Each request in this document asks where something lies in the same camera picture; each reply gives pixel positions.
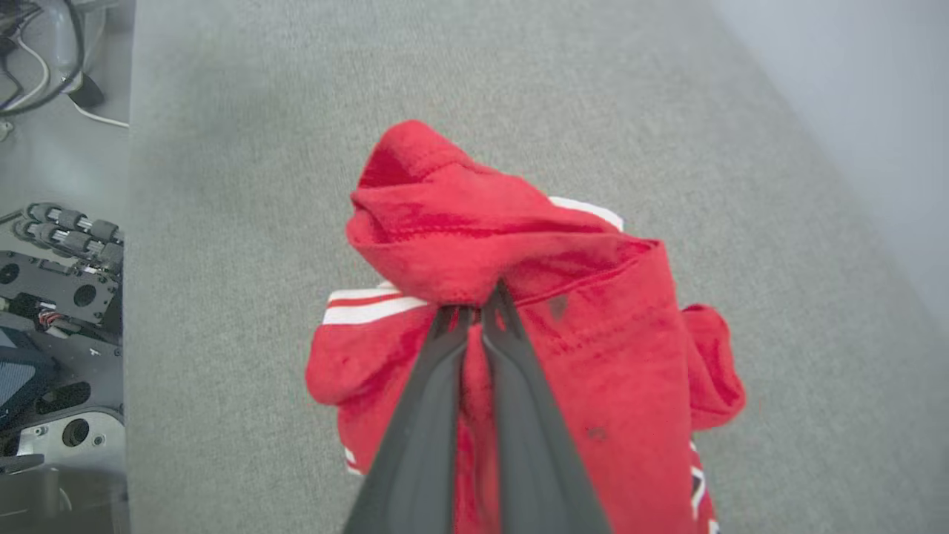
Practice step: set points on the grey robot base chassis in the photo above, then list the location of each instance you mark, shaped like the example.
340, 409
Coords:
52, 371

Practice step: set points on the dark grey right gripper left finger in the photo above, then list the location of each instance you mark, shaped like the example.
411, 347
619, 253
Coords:
415, 445

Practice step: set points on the red and white garment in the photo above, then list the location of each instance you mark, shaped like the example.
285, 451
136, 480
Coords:
578, 348

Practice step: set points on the white rounded housing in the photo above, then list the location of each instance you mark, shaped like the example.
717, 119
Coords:
96, 33

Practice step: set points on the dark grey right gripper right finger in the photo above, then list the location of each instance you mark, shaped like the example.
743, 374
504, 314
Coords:
534, 445

